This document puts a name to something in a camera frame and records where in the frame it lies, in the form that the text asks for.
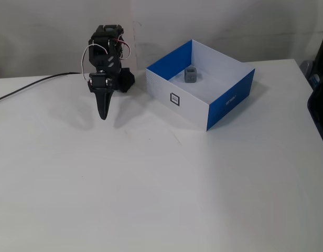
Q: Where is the black power cable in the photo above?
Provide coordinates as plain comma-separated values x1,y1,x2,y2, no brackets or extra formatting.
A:
0,72,85,105

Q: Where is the blue and white cardboard box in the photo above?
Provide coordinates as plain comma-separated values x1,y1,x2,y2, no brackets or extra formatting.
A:
145,39,256,132

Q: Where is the grey blue object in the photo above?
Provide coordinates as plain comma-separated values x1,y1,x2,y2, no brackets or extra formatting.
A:
300,59,321,90

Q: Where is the white servo wire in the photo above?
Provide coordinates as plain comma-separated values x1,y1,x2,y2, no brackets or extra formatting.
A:
81,44,110,81

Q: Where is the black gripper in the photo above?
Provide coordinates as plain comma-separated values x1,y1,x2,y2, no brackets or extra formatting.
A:
87,73,116,121

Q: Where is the black plastic case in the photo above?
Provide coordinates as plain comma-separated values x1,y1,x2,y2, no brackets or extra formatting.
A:
307,20,323,154

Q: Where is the gray block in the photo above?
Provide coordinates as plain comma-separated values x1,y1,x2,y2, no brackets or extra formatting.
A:
184,67,201,84

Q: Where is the red servo wire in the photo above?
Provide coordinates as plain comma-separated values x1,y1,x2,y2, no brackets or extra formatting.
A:
114,39,132,60

